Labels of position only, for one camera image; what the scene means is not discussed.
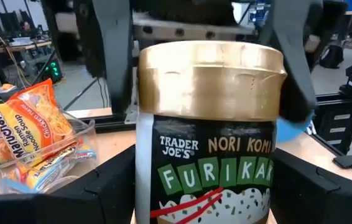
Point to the black computer green lights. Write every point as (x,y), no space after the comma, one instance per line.
(52,70)

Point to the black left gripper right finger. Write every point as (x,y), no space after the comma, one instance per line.
(319,208)

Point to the black drawer cabinet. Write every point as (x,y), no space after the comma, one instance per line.
(337,130)

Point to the wooden top desk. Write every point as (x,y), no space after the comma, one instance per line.
(20,46)

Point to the orange ramen noodle packet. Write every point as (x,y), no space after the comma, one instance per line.
(26,124)

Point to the gold lid furikake jar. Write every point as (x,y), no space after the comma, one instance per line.
(210,93)

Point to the black backpack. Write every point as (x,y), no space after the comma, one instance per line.
(331,56)

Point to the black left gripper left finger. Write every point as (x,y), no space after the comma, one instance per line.
(54,210)

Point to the orange object white tray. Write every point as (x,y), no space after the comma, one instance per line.
(5,88)

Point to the blue plastic bowl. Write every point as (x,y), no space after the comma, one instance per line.
(291,130)

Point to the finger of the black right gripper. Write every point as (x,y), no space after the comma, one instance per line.
(117,46)
(294,62)

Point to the person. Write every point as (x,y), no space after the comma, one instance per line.
(26,28)

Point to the clear plastic bin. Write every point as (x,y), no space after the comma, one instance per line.
(84,133)

